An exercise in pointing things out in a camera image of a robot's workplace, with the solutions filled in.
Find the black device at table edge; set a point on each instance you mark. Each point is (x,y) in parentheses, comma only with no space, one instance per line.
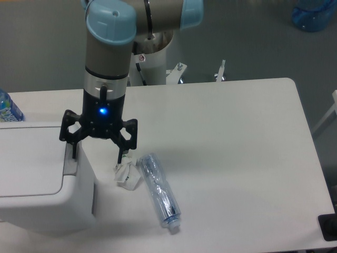
(327,224)

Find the white trash can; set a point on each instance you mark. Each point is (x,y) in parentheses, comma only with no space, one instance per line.
(46,184)

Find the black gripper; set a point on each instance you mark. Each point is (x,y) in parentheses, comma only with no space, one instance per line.
(100,120)

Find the blue labelled water bottle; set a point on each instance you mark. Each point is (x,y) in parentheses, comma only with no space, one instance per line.
(10,112)

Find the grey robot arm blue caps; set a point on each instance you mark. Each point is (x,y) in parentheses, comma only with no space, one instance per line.
(111,30)

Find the large blue water jug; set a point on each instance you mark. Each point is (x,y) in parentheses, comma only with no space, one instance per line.
(312,16)

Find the clear empty plastic bottle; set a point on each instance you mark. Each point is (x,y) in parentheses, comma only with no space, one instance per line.
(165,204)

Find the white pedestal base frame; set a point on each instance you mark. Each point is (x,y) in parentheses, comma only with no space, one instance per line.
(175,75)

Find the crumpled white paper wrapper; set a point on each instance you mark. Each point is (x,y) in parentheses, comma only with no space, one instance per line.
(126,174)

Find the white frame at right edge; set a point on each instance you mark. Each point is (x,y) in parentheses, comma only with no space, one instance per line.
(328,118)

